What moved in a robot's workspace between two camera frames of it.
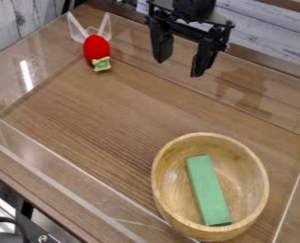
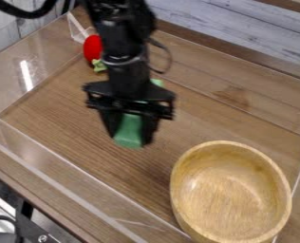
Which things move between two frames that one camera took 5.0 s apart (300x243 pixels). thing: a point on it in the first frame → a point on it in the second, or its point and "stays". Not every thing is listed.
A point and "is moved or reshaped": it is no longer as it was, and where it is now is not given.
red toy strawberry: (97, 49) stays
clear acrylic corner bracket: (79, 34) stays
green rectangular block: (207, 190) → (129, 133)
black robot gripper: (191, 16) → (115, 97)
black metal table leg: (32, 232) stays
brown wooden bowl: (242, 177) is moved or reshaped
